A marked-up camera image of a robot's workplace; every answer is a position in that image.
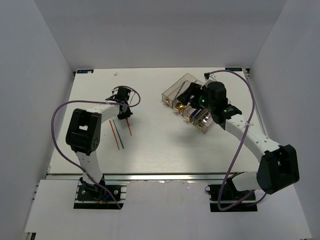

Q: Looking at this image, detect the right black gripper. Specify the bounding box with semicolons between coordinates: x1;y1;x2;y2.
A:
176;82;215;112

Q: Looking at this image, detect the orange chopstick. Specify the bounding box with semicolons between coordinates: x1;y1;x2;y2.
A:
126;118;132;136
109;120;120;150

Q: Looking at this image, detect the green chopstick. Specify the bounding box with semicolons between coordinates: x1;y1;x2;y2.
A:
175;81;186;98
112;120;124;149

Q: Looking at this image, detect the colourful rainbow spoon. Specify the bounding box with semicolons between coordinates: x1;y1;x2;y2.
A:
174;104;185;113

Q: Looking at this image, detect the blue plastic knife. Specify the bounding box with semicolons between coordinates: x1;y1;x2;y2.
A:
190;109;201;119

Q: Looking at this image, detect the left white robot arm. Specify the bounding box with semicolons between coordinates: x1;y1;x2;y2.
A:
65;86;133;200

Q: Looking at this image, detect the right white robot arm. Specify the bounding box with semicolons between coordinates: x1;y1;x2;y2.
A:
177;81;300;200

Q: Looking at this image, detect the clear four-compartment organizer tray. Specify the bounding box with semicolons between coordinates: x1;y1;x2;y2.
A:
161;73;214;133

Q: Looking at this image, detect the right blue table label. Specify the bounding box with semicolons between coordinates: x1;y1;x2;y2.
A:
225;67;243;72

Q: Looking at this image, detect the blue table label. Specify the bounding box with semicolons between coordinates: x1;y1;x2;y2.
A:
225;67;243;72
76;69;94;74

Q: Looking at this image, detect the left blue table label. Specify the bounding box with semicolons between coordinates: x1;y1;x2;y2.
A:
76;69;94;74

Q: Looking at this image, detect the aluminium right table rail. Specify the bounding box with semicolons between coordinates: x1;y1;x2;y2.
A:
243;68;268;136

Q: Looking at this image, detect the aluminium table rail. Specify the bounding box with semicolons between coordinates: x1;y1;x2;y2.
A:
243;68;268;136
45;173;225;181

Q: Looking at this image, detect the aluminium front table rail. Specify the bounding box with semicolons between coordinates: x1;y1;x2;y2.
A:
45;173;225;181

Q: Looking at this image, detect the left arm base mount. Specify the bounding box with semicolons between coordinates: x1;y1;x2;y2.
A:
73;181;127;210

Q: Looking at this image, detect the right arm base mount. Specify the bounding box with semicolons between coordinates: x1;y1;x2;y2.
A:
204;184;258;213

